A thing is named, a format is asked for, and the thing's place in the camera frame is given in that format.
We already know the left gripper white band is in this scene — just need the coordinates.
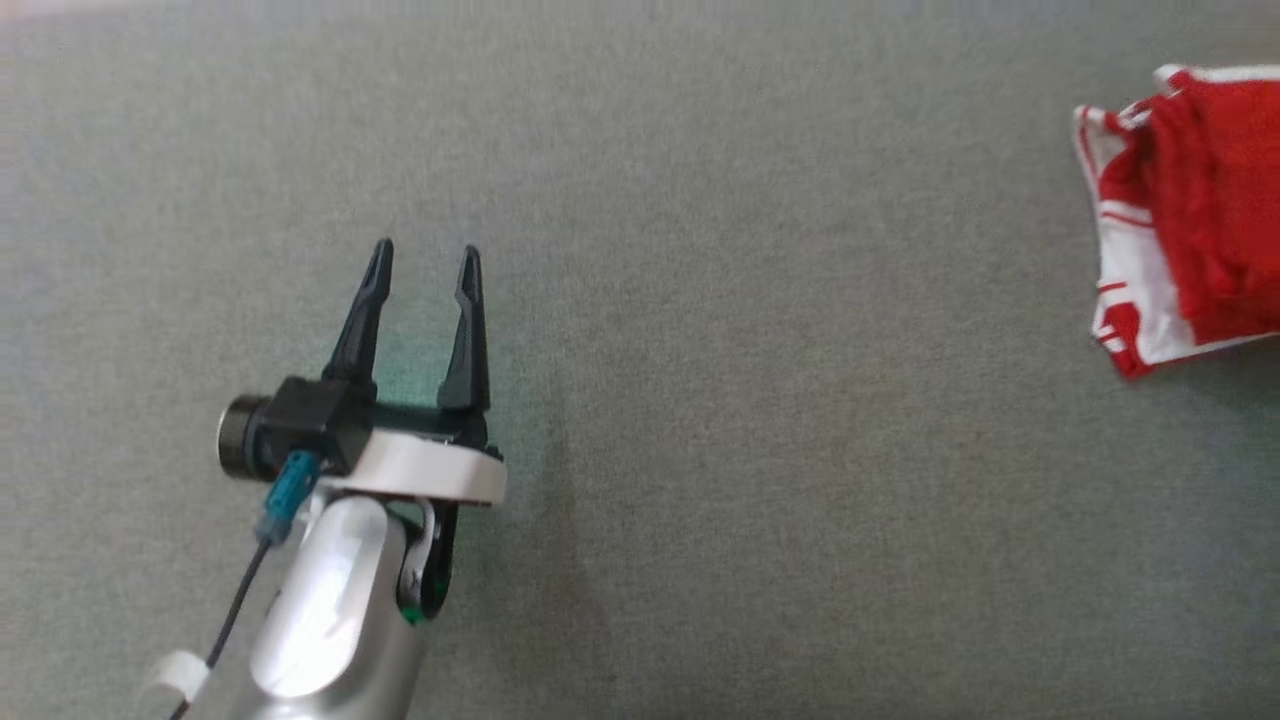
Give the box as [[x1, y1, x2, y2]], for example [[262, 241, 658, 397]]
[[322, 238, 508, 506]]

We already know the red basketball jersey number 23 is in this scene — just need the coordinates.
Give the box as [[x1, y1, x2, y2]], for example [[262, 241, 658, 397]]
[[1072, 65, 1280, 382]]

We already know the black cable with blue connector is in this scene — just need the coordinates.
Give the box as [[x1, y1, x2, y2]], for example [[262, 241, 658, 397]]
[[170, 450, 323, 720]]

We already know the white strap on left arm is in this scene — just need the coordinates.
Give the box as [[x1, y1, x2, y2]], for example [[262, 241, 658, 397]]
[[140, 650, 211, 707]]

